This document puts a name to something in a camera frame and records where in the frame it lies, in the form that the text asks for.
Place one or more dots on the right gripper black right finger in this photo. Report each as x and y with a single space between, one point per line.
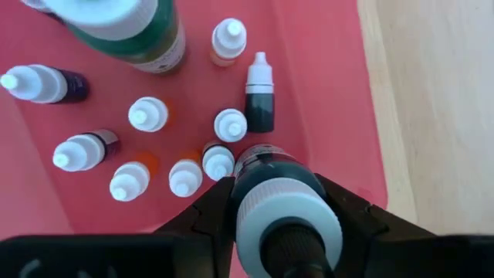
359 224

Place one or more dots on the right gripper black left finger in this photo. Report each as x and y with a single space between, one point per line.
216 216

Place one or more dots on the small white-capped dye bottle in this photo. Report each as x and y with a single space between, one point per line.
259 100
38 83
129 181
83 150
185 177
218 162
147 114
230 124
229 38

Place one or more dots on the large dark-capped dye bottle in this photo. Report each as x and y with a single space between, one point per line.
285 208

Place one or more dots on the large green-capped dye bottle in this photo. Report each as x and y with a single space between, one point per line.
154 46

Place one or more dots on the red plastic tray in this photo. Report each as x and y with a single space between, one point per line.
316 116

